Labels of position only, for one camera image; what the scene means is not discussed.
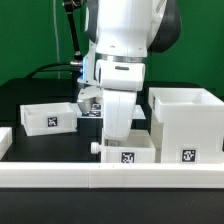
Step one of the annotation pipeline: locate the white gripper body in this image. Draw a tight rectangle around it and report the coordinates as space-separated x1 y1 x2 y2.
95 59 145 141

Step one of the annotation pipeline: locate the white front drawer box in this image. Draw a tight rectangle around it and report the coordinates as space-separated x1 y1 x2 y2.
91 130 156 163

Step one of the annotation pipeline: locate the white drawer box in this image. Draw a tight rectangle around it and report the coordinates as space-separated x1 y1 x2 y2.
20 102 77 136
91 130 156 163

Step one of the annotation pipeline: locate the white drawer cabinet frame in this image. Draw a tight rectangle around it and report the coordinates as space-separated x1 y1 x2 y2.
148 87 224 164

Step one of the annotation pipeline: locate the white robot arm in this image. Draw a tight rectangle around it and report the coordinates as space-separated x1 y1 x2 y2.
79 0 181 141

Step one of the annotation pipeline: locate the white rear drawer box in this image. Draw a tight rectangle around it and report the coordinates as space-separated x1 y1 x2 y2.
20 102 77 136

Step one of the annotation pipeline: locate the white marker tag sheet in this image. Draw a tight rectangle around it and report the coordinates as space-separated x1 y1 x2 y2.
72 103 146 120

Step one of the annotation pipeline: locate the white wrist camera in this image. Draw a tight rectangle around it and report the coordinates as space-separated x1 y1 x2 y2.
77 86 103 113

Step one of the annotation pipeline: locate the black cable on stand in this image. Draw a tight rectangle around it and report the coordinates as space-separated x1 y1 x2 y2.
24 0 84 79

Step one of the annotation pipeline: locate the grey hanging cable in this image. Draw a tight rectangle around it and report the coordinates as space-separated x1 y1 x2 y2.
52 0 62 80

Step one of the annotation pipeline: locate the white left fence rail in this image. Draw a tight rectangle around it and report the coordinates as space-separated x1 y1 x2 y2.
0 127 12 160

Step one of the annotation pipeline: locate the white fence rail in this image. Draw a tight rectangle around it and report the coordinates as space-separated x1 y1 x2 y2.
0 162 224 189
0 127 12 160

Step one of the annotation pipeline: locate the white front fence rail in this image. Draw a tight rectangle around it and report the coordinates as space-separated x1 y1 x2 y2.
0 162 224 189

